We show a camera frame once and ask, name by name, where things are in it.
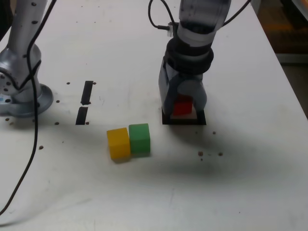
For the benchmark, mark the green cube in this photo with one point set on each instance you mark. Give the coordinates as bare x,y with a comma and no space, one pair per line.
140,139

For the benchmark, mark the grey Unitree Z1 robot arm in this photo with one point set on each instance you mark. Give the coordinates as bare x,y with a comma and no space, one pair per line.
199,24

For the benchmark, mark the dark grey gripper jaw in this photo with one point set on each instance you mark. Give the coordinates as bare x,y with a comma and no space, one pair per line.
164,91

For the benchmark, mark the black tape square outline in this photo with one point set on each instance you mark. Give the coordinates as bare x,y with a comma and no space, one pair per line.
185,122

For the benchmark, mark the small silver wrist camera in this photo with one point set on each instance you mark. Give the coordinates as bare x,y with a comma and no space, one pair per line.
170,30

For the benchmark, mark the yellow cube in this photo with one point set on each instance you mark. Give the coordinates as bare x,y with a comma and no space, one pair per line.
119,144

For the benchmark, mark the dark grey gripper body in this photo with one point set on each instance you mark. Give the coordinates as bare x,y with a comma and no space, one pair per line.
190,76

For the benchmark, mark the black tape strip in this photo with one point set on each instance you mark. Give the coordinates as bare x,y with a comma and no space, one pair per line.
85,93

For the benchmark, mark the red cube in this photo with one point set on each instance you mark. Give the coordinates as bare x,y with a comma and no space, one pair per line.
183,107

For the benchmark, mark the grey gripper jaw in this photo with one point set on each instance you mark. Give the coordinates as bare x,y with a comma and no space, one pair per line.
195,90

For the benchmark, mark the grey background bar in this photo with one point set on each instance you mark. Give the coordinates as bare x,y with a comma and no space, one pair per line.
293,58

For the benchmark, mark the brown background crate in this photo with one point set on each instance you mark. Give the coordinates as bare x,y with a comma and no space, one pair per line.
284,24

